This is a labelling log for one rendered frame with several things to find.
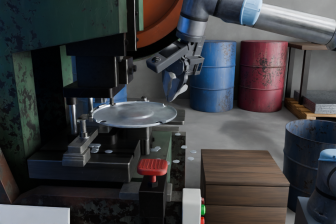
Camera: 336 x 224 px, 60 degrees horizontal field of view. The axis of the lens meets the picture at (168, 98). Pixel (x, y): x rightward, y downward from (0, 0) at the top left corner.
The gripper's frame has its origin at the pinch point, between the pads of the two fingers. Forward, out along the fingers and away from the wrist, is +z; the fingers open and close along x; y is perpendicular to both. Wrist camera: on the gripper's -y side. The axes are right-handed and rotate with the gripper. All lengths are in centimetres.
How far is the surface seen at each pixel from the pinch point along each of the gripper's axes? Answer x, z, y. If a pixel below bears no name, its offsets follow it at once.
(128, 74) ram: 15.9, -0.6, -3.3
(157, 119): 3.8, 10.5, 1.9
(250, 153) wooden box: 2, 56, 85
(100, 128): 14.9, 17.6, -11.7
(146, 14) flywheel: 48, -11, 27
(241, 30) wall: 166, 42, 306
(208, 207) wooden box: -6, 68, 44
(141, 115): 8.7, 11.5, -0.5
